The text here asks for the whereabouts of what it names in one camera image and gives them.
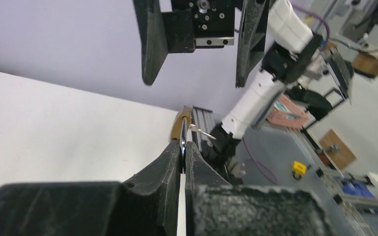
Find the cardboard box on shelf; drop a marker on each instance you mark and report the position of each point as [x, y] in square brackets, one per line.
[366, 64]

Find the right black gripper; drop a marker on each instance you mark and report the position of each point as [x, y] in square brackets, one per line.
[201, 24]

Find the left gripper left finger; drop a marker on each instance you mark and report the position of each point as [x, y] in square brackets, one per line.
[144, 205]

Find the black keyboard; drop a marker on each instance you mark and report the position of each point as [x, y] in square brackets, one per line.
[341, 71]

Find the small brass padlock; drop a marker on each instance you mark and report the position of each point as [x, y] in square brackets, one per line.
[182, 124]

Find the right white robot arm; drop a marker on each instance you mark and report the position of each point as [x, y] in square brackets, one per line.
[274, 48]

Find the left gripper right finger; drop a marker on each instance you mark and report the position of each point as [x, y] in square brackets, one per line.
[214, 207]

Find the aluminium frame rail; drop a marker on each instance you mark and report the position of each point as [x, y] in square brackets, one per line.
[205, 120]

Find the small yellow padlock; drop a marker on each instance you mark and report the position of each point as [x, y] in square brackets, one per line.
[298, 170]

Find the pink plastic basket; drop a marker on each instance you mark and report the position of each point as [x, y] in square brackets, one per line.
[287, 114]

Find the blue plastic block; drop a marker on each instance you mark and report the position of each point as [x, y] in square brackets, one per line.
[357, 189]

